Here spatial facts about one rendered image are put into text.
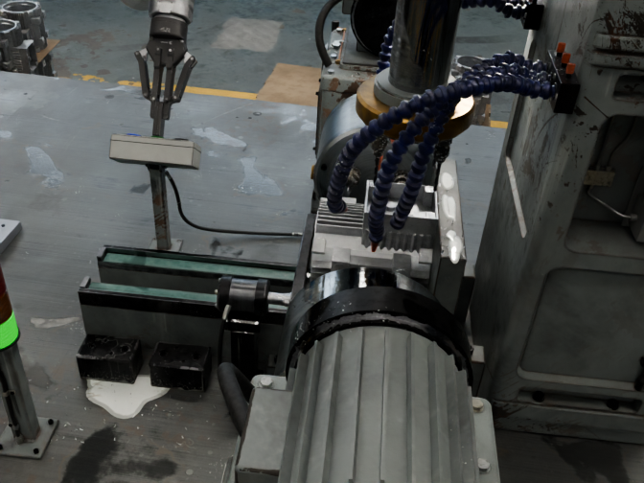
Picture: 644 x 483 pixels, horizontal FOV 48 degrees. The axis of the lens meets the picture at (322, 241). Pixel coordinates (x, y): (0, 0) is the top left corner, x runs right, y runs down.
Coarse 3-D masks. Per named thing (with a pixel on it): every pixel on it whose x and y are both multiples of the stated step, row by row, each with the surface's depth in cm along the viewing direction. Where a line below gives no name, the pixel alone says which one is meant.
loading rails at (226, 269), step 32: (128, 256) 142; (160, 256) 142; (192, 256) 142; (96, 288) 134; (128, 288) 134; (160, 288) 143; (192, 288) 142; (288, 288) 140; (96, 320) 136; (128, 320) 135; (160, 320) 134; (192, 320) 133; (224, 352) 137
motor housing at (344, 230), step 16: (320, 208) 125; (352, 208) 126; (320, 224) 122; (336, 224) 123; (352, 224) 123; (336, 240) 123; (352, 240) 123; (320, 256) 122; (352, 256) 122; (368, 256) 122; (384, 256) 122; (416, 256) 122; (320, 272) 121; (416, 272) 121
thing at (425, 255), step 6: (324, 198) 130; (312, 240) 121; (318, 240) 121; (324, 240) 121; (312, 246) 121; (318, 246) 121; (324, 246) 121; (312, 252) 121; (318, 252) 121; (324, 252) 121; (420, 252) 120; (426, 252) 120; (432, 252) 120; (420, 258) 120; (426, 258) 120; (432, 258) 120
